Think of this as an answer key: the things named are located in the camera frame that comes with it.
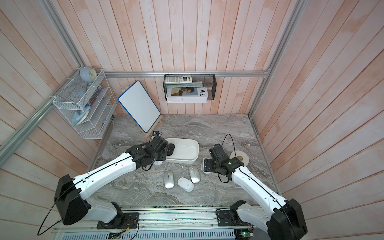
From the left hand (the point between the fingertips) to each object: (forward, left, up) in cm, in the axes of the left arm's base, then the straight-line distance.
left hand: (159, 153), depth 81 cm
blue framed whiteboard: (+38, +19, +3) cm, 43 cm away
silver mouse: (-11, -5, -15) cm, 19 cm away
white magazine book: (+35, -15, +13) cm, 40 cm away
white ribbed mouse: (-13, -14, -13) cm, 23 cm away
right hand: (-3, -28, -6) cm, 29 cm away
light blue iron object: (+16, +45, +13) cm, 49 cm away
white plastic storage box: (+11, -15, -16) cm, 24 cm away
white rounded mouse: (-6, -20, -14) cm, 25 cm away
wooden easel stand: (+19, +11, -7) cm, 23 cm away
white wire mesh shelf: (+34, +41, +14) cm, 55 cm away
